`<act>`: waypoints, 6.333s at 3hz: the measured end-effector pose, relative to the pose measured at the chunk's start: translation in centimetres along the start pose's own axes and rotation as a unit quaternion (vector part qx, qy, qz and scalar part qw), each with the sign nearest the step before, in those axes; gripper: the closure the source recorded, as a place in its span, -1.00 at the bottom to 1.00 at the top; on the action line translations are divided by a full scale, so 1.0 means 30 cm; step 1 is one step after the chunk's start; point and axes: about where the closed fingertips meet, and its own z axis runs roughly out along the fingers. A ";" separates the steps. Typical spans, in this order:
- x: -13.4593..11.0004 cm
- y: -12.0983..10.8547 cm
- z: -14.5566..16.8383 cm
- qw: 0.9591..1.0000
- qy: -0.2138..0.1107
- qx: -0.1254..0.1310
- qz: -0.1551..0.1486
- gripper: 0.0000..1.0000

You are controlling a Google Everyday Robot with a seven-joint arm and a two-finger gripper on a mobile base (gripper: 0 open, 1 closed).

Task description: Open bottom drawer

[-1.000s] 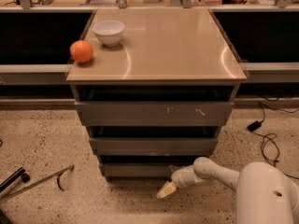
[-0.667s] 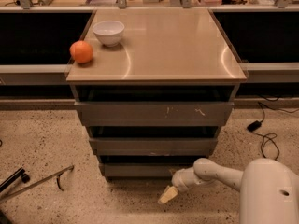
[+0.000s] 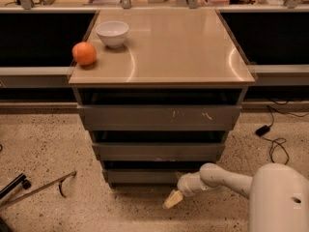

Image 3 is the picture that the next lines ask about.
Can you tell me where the orange fruit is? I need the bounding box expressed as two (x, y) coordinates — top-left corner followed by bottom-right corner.
(71, 42), (97, 66)

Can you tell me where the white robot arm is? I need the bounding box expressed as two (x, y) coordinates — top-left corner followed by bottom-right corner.
(163, 163), (309, 232)

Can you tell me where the white ceramic bowl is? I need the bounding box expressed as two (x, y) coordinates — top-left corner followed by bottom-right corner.
(96, 21), (129, 48)

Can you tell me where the grey middle drawer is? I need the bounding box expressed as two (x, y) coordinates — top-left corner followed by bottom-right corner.
(93, 143), (225, 161)

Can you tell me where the grey drawer cabinet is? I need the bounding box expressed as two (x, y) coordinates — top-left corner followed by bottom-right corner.
(67, 7), (257, 189)

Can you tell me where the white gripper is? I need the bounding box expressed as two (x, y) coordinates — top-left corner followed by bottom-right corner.
(162, 171), (211, 209)

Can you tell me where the grey top drawer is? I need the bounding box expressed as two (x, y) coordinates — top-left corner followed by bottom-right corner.
(77, 105), (240, 131)

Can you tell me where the black power adapter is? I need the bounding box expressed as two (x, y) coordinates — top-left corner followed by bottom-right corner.
(255, 125), (270, 136)

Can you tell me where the grey bottom drawer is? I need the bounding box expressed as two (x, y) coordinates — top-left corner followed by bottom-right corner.
(102, 168), (199, 185)

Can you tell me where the metal tripod stand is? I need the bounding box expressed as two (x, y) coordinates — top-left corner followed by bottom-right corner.
(0, 170), (77, 232)

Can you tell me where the black floor cable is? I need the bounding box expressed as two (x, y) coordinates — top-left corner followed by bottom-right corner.
(261, 98), (309, 166)

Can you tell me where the grey drawer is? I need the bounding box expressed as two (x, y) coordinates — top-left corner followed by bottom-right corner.
(93, 143), (225, 161)
(102, 168), (199, 185)
(77, 105), (240, 131)

